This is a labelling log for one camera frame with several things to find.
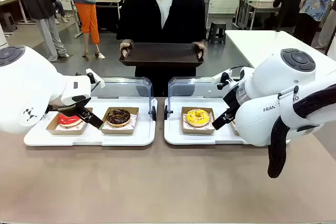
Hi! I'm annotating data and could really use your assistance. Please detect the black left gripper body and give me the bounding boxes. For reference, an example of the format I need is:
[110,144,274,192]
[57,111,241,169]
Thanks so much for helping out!
[47,94,92,112]

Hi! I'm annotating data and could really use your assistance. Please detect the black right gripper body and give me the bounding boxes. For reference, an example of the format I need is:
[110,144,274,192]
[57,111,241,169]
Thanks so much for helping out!
[222,85,242,114]

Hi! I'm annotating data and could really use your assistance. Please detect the red glazed donut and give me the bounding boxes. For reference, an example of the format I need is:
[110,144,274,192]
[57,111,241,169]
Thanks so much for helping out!
[46,107,93,135]
[58,113,82,127]

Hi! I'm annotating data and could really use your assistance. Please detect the dark brown serving tray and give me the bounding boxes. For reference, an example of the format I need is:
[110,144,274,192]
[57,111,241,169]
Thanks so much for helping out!
[118,42,205,67]

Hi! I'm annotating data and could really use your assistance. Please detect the yellow glazed donut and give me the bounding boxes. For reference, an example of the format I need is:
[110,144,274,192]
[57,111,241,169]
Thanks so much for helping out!
[185,108,210,127]

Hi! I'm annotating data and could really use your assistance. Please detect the chocolate sprinkled donut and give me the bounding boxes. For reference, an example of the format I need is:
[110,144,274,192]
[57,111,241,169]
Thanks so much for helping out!
[106,108,131,127]

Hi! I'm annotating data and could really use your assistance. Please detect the chocolate donut in box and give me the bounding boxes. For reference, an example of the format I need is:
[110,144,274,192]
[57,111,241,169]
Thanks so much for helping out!
[100,106,140,135]

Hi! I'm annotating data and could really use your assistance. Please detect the person in black shirt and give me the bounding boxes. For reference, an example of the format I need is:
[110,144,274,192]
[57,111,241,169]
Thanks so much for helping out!
[116,0,207,98]

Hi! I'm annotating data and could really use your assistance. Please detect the person's left hand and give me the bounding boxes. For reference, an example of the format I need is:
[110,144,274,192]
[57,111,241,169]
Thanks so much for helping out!
[192,41,206,59]

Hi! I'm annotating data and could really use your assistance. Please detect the person's right hand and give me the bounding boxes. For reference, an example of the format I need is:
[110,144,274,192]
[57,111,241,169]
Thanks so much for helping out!
[120,39,133,58]

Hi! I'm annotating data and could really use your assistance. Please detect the white printed paper liner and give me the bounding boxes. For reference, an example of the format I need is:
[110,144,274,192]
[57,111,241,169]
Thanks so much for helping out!
[56,120,85,131]
[102,113,139,131]
[182,115,214,130]

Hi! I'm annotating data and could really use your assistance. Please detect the white plastic display tray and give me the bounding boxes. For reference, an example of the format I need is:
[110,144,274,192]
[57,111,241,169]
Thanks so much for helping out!
[163,97,254,146]
[23,97,158,147]

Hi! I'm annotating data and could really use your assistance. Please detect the clear plastic display lid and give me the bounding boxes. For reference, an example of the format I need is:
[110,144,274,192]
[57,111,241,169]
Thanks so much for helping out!
[89,76,158,122]
[164,76,232,121]

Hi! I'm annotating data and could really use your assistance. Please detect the large white table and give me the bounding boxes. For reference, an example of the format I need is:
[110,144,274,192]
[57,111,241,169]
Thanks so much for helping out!
[225,29,336,69]

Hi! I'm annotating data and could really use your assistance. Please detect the black plastic stool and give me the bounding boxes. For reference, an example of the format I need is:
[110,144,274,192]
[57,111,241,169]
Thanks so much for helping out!
[208,21,227,45]

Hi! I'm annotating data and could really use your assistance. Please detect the bystander in orange trousers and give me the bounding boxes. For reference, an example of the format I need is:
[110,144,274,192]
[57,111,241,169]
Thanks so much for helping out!
[62,0,107,59]

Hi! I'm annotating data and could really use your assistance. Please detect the white cylindrical appliance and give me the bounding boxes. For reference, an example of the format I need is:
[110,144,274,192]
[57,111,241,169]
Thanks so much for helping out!
[0,23,7,50]

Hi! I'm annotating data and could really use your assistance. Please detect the grey background work table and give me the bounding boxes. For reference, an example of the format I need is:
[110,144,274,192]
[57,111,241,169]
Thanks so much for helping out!
[235,0,279,30]

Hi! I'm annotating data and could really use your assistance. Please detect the grey plastic stool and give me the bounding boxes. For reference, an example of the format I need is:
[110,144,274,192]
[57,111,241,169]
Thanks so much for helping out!
[0,13,18,35]

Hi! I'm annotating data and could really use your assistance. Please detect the seated bystander in black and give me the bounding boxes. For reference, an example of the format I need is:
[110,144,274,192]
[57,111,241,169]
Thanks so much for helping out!
[272,0,307,35]

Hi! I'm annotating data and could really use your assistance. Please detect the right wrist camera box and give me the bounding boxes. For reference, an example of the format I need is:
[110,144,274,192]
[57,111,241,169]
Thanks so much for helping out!
[212,68,241,91]

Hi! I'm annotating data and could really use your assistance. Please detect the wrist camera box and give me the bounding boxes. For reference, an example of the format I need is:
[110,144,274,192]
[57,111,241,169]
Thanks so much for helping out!
[212,68,241,91]
[86,68,106,90]

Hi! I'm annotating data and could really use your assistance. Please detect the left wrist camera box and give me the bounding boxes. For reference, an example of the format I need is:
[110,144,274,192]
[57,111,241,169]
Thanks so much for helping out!
[86,68,106,90]

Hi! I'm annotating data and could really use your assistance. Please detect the black sleeved cable bundle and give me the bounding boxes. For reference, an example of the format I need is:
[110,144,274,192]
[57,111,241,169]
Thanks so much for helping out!
[267,84,336,179]

